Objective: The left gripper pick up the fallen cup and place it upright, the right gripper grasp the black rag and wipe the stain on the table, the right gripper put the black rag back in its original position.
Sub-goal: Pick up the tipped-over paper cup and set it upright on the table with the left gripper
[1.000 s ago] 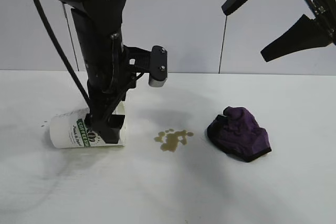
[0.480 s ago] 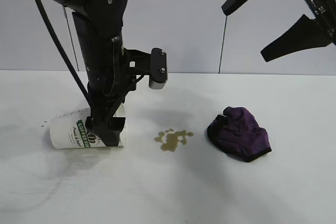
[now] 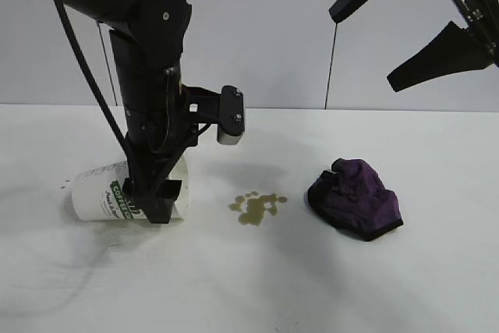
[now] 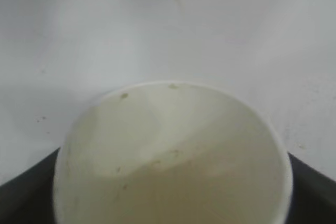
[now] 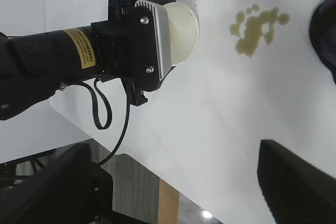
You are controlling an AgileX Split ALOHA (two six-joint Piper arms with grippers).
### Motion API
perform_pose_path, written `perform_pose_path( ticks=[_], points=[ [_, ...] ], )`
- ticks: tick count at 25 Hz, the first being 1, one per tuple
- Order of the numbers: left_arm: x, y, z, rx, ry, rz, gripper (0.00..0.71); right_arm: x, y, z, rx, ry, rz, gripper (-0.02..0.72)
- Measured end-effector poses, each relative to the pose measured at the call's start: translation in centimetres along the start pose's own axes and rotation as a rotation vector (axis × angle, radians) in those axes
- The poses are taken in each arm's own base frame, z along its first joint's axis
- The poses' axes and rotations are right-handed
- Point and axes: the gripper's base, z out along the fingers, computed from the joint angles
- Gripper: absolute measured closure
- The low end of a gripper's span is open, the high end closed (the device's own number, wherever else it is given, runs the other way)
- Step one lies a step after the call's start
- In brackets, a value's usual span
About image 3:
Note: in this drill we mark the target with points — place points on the brown coffee spill puddle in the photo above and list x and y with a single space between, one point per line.
253 212

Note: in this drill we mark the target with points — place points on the purple cloth with black hem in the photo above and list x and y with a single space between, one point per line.
354 200

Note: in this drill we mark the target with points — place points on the white paper coffee cup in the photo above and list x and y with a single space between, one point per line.
93 196

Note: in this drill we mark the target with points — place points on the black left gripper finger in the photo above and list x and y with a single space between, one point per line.
129 186
161 202

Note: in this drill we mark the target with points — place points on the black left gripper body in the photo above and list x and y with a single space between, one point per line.
156 134

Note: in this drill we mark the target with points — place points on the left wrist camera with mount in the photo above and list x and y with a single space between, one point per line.
232 114

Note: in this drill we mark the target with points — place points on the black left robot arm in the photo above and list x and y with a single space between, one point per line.
144 36

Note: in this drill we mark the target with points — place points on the tiny coffee specks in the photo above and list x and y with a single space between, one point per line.
63 185

